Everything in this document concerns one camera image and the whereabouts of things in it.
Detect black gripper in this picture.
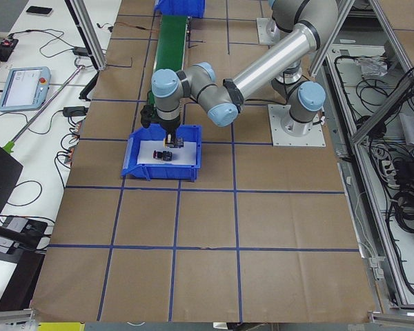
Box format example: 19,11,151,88
140,105,181,138

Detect yellow push button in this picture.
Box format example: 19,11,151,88
164,134,184,148

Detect red push button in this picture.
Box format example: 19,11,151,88
153,150,173,162

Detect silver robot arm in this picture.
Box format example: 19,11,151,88
141,1,339,143

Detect white foam pad left bin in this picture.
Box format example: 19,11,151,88
137,141,197,166

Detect blue left storage bin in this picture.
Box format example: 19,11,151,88
121,124,202,181

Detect blue storage bin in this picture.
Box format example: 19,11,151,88
121,124,202,181
155,0,206,18

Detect green conveyor belt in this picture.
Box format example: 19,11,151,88
146,14,190,106

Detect black power adapter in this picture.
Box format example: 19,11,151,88
72,46,90,57

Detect blue right storage bin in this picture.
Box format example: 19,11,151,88
155,0,206,18

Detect teach pendant tablet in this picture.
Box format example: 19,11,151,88
0,66,51,112

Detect black smartphone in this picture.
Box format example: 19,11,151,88
26,6,53,16

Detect red black conveyor wires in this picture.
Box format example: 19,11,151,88
96,21,159,34

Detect aluminium frame post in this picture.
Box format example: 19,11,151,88
64,0,107,71

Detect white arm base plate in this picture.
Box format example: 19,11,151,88
268,104,326,148
256,18,280,46

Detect green handled metal rod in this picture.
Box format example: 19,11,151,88
3,65,86,154

